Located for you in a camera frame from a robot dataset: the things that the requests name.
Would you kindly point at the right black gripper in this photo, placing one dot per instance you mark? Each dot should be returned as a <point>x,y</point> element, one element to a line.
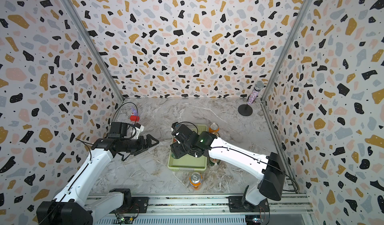
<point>175,151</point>

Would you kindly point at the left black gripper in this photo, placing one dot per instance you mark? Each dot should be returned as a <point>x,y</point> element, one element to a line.
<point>143,146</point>

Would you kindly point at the green red beer can front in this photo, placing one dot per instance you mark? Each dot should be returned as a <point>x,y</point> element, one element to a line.
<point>214,162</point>

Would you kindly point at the orange soda can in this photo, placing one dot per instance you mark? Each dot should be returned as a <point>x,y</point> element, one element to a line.
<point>196,180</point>
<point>214,128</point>

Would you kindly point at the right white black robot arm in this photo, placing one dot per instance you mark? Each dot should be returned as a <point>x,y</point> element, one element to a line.
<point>267,169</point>

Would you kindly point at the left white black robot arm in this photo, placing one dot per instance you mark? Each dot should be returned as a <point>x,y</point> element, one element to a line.
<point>69,205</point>

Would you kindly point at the light green perforated basket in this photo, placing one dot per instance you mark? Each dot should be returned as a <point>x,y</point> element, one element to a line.
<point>188,162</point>

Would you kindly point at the small red purple toy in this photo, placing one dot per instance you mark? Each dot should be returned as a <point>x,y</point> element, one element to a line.
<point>134,117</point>

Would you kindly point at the glitter microphone on black stand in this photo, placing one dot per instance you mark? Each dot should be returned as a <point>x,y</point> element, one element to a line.
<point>246,109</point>

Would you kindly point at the green circuit board left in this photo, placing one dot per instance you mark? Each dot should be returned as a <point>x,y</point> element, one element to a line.
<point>124,220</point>

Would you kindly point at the circuit board right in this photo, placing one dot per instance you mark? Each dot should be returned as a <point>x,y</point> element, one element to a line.
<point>254,220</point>

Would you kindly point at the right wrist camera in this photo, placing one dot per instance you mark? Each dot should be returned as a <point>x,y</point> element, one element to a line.
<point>181,130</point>

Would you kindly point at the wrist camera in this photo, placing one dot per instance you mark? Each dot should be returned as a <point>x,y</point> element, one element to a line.
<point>181,130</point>
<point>125,130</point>

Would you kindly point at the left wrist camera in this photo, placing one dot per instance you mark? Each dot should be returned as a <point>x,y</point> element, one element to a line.
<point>125,130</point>

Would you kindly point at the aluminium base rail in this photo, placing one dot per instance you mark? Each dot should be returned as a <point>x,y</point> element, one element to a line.
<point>214,209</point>

